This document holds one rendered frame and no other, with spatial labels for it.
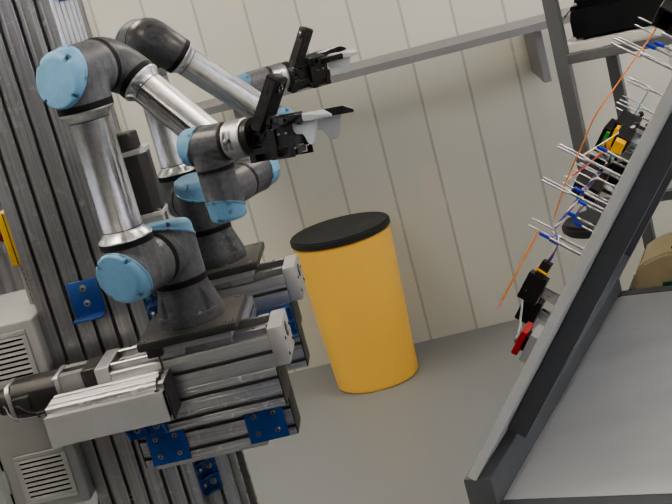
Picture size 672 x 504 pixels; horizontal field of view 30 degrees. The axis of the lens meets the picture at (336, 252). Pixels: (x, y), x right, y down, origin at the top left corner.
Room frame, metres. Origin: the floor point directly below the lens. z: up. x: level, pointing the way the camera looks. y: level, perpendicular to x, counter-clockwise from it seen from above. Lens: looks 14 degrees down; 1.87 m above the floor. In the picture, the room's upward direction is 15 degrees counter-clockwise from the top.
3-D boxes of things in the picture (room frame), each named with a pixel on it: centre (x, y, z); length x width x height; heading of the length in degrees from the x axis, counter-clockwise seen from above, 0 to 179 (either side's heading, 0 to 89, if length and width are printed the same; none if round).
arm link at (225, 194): (2.46, 0.18, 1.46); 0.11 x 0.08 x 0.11; 149
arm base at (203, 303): (2.70, 0.35, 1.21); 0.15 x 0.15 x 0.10
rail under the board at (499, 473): (2.68, -0.42, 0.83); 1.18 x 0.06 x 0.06; 153
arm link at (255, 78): (3.41, 0.10, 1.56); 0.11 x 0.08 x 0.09; 111
